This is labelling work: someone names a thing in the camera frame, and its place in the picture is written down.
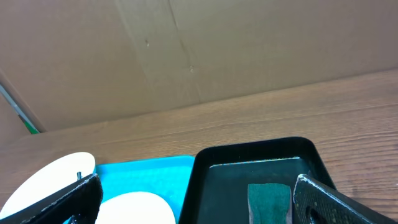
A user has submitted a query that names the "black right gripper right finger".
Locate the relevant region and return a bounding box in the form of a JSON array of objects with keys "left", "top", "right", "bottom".
[{"left": 293, "top": 174, "right": 397, "bottom": 224}]

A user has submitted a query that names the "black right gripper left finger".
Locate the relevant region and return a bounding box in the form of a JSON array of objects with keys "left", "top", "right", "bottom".
[{"left": 1, "top": 174, "right": 103, "bottom": 224}]

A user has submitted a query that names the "light blue plate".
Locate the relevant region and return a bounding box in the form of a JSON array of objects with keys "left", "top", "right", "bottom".
[{"left": 1, "top": 152, "right": 96, "bottom": 219}]

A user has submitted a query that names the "green scrubbing sponge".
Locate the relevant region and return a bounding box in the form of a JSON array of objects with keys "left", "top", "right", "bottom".
[{"left": 248, "top": 183, "right": 293, "bottom": 224}]

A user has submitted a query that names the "blue plastic tray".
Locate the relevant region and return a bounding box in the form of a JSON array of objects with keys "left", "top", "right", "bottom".
[{"left": 95, "top": 156, "right": 195, "bottom": 221}]

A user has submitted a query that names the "black rectangular tray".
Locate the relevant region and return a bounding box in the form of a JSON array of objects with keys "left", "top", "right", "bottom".
[{"left": 179, "top": 137, "right": 335, "bottom": 224}]

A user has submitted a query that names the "pink plate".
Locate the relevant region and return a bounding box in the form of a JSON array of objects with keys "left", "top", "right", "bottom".
[{"left": 95, "top": 192, "right": 176, "bottom": 224}]

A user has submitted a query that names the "brown cardboard backdrop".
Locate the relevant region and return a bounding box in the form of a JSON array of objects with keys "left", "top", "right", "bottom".
[{"left": 1, "top": 0, "right": 397, "bottom": 131}]

